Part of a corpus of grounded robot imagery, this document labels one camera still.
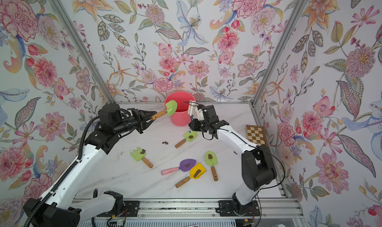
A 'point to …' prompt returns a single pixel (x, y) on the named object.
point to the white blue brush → (191, 110)
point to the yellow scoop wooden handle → (197, 171)
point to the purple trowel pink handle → (185, 165)
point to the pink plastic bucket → (180, 118)
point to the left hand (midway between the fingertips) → (158, 112)
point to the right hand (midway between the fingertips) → (189, 122)
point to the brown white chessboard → (256, 134)
